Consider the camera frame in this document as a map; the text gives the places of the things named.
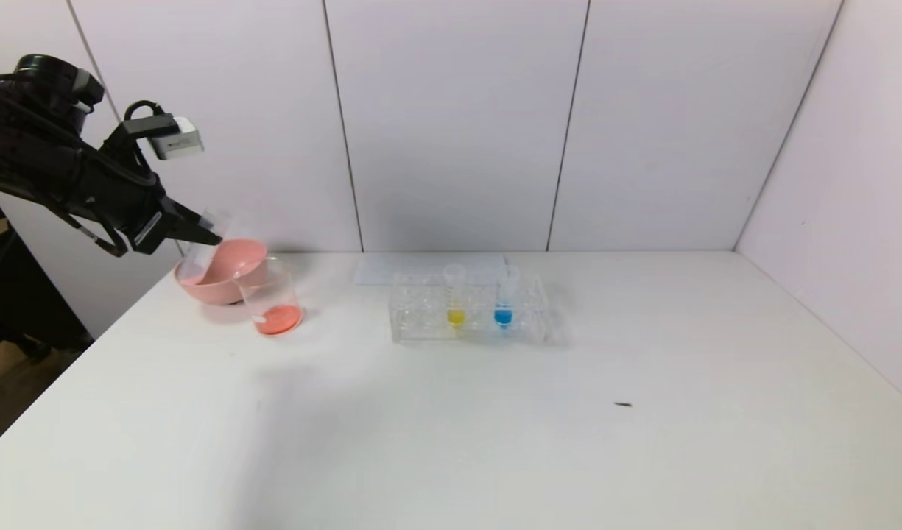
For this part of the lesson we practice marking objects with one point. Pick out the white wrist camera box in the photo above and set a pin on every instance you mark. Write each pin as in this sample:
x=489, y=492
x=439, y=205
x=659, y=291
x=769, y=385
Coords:
x=177, y=140

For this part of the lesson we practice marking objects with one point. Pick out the white paper sheet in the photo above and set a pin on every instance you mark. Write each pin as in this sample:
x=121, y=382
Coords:
x=381, y=269

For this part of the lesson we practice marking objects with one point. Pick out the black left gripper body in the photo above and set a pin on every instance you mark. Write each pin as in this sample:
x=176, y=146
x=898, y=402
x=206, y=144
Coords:
x=149, y=230

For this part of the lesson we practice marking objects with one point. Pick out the test tube with red pigment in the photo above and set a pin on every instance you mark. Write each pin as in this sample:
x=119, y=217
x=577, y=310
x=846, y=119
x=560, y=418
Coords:
x=200, y=261

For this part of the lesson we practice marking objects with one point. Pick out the clear glass beaker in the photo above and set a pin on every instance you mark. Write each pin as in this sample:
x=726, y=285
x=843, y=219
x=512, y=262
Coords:
x=277, y=318

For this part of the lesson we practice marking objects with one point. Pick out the clear acrylic test tube rack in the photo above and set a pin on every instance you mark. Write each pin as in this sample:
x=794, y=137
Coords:
x=421, y=316

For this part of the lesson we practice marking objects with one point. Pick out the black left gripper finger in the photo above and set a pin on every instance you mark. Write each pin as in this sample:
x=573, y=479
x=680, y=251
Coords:
x=182, y=228

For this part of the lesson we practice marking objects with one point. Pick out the test tube with blue pigment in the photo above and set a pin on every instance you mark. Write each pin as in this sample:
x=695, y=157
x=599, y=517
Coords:
x=503, y=315

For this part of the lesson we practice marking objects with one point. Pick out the pink plastic bowl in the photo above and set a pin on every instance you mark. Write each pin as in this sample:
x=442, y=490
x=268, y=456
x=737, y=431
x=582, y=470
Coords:
x=230, y=276

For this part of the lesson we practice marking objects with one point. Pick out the test tube with yellow pigment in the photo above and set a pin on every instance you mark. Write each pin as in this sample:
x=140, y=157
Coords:
x=456, y=316

